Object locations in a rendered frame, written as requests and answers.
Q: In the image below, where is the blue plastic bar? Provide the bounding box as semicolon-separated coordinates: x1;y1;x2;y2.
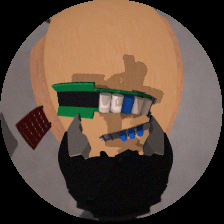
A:
121;95;135;114
119;131;127;142
136;126;143;137
128;129;135;139

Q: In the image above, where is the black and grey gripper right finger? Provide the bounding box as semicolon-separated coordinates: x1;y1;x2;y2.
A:
142;115;173;184

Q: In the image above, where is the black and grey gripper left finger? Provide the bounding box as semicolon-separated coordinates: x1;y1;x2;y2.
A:
58;113;91;190

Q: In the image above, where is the white short plastic bar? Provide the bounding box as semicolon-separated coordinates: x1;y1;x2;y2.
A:
99;92;112;113
110;93;124;114

